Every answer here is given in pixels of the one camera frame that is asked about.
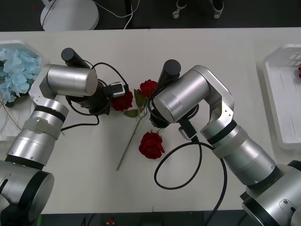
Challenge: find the white cable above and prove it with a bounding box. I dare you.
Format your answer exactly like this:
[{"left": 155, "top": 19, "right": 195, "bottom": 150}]
[{"left": 94, "top": 0, "right": 142, "bottom": 30}]

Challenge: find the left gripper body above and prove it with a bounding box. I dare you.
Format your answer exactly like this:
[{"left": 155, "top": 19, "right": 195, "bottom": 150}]
[{"left": 88, "top": 86, "right": 111, "bottom": 116}]

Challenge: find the red rose with leaf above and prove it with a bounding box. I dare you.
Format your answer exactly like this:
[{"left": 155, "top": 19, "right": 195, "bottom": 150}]
[{"left": 138, "top": 127, "right": 165, "bottom": 160}]

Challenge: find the white round stand base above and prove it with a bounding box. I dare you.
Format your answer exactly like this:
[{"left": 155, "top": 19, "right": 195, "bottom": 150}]
[{"left": 40, "top": 0, "right": 99, "bottom": 31}]

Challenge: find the red rose with leaves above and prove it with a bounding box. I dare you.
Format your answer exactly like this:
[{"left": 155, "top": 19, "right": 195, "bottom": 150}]
[{"left": 110, "top": 90, "right": 134, "bottom": 112}]

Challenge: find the pale blue flower with stem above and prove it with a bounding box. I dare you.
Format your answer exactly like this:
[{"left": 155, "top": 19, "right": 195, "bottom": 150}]
[
  {"left": 0, "top": 48, "right": 42, "bottom": 73},
  {"left": 0, "top": 84, "right": 22, "bottom": 130}
]

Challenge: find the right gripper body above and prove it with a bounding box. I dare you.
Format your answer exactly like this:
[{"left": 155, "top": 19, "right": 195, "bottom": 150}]
[{"left": 149, "top": 110, "right": 172, "bottom": 129}]

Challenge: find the chair with white casters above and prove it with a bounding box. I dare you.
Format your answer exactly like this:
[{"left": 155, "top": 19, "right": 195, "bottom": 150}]
[{"left": 173, "top": 0, "right": 224, "bottom": 19}]

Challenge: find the shallow white box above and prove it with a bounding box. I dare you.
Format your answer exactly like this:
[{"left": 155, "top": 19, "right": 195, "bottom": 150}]
[
  {"left": 0, "top": 40, "right": 45, "bottom": 142},
  {"left": 261, "top": 44, "right": 301, "bottom": 151}
]

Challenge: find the red rose with long stem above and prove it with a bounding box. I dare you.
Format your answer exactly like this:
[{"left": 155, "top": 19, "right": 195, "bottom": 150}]
[{"left": 117, "top": 79, "right": 158, "bottom": 170}]

